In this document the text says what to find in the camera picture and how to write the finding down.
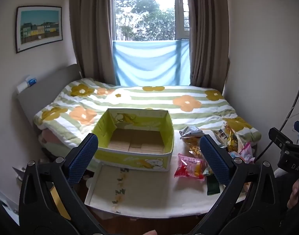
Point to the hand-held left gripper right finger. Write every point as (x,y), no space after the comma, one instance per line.
(214,159)

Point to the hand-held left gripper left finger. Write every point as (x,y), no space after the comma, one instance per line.
(83,156)

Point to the pink snack packet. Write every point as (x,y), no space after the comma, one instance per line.
(188,167)
(242,153)

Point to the dark green snack packet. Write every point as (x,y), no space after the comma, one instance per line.
(213,187)

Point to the grey snack packet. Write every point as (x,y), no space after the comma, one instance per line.
(191,132)

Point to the yellow-green cardboard box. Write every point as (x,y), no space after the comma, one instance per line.
(130,161)

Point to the person's right hand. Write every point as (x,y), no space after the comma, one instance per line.
(294,194)

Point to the pink bedding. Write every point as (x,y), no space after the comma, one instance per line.
(50,138)

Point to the yellow object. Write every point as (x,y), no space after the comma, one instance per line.
(58,200)

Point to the grey bed headboard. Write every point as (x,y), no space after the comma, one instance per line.
(49,83)

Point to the floral striped blanket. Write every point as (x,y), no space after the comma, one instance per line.
(149,98)

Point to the light blue cloth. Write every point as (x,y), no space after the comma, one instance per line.
(149,62)

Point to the window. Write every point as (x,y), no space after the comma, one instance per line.
(144,9)

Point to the framed wall picture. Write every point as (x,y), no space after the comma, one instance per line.
(39,28)

